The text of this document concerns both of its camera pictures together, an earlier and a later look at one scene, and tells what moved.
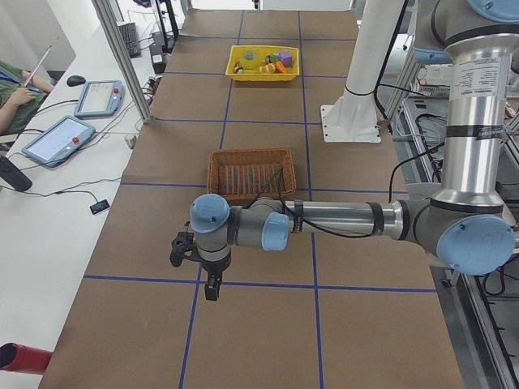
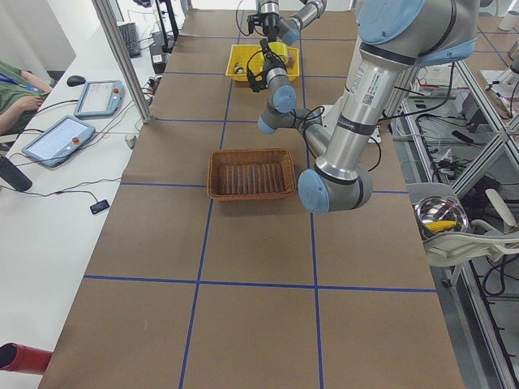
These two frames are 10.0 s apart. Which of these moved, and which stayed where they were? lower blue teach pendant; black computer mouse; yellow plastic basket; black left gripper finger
Moved: black left gripper finger
Stayed: yellow plastic basket; lower blue teach pendant; black computer mouse
